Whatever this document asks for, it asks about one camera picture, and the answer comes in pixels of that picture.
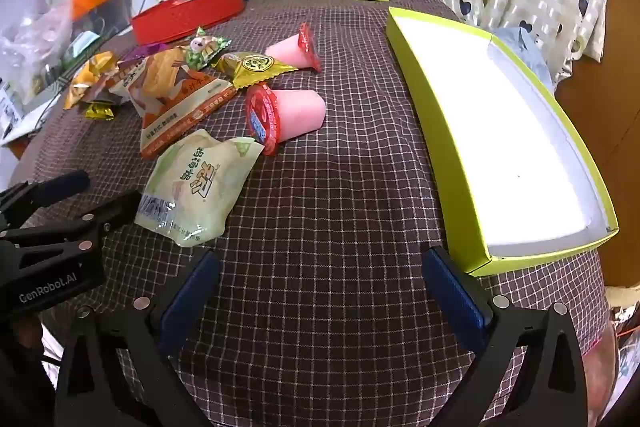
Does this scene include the clear plastic bags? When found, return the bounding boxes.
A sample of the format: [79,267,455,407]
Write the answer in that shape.
[0,0,73,78]

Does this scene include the orange white snack packet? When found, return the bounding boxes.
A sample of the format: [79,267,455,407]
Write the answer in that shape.
[109,48,237,160]

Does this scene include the pale green snack packet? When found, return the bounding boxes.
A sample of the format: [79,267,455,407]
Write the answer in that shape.
[135,128,266,249]

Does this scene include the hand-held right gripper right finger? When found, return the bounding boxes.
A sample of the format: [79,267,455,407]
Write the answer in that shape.
[421,247,588,427]

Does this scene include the pink jelly cup red lid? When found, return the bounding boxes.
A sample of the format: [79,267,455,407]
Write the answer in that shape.
[244,84,327,156]
[264,23,323,74]

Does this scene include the purple snack packet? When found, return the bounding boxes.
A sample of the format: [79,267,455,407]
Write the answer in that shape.
[118,46,168,64]

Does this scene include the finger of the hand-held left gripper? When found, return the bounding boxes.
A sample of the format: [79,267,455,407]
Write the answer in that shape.
[0,190,144,269]
[0,170,92,228]

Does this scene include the red round plastic basket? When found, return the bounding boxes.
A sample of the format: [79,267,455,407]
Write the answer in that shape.
[131,0,246,46]

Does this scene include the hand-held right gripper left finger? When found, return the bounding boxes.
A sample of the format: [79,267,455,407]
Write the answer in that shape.
[54,249,223,427]

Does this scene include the wooden wardrobe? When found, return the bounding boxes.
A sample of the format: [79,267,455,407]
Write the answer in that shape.
[552,0,640,290]

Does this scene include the green white-lined box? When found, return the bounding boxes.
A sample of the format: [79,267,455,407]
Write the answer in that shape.
[386,7,620,278]

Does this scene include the yellow gold snack packet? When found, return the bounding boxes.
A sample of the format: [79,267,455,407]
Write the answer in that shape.
[211,51,297,90]

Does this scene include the small gold candy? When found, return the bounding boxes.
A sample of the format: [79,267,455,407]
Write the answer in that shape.
[84,101,117,122]

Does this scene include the small green candy packet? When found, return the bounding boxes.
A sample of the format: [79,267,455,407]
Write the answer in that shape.
[185,26,232,70]

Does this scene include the yellow bread packet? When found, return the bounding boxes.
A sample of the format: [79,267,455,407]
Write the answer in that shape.
[65,51,119,109]

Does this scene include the light blue garment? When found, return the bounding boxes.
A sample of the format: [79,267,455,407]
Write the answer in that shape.
[492,27,555,94]

